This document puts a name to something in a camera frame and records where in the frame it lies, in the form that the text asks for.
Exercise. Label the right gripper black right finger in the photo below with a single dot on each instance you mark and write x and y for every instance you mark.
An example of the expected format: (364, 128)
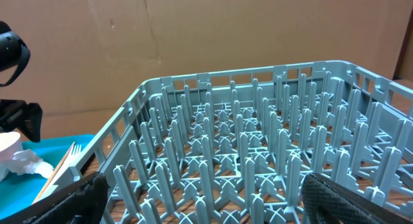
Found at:
(328, 202)

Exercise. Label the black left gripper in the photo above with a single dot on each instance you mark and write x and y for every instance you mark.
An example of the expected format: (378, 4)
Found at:
(26, 117)

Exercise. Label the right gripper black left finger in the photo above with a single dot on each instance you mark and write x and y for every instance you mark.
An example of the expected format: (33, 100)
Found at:
(83, 201)

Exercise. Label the white tissue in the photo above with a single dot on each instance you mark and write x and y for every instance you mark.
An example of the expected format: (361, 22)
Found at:
(28, 162)

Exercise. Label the wooden chopstick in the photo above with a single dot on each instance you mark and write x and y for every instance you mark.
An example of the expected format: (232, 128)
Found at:
(56, 170)

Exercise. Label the white plastic fork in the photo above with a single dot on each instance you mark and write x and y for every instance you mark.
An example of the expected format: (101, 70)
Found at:
(77, 150)

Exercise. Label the white paper cup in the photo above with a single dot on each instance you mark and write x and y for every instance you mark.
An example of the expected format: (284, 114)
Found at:
(10, 144)

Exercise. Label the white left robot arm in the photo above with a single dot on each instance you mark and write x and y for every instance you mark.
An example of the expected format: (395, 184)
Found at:
(14, 53)

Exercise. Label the grey dishwasher rack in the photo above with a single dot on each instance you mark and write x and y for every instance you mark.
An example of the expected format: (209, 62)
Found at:
(236, 145)

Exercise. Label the teal plastic tray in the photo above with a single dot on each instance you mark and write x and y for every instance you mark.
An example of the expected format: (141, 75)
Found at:
(18, 192)

